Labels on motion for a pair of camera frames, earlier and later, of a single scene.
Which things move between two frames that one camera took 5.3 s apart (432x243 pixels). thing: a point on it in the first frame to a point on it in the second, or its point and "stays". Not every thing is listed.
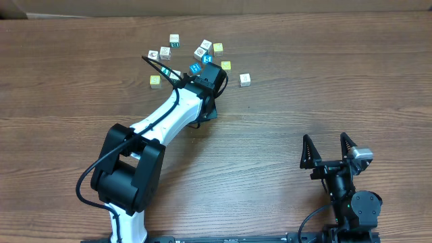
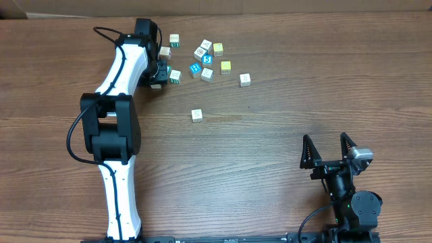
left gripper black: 209,112 to 160,72
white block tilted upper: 207,45 stays
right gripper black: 332,169 stays
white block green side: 174,78 stays
